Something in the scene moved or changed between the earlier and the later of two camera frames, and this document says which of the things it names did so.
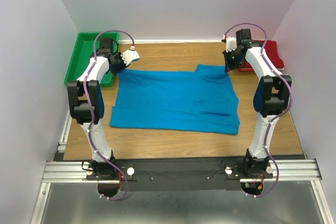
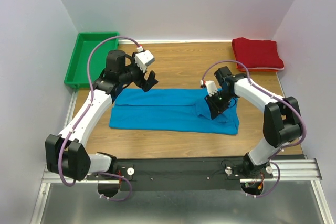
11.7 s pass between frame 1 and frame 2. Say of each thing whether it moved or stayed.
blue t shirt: moved
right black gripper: moved
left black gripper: moved
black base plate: stayed
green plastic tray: stayed
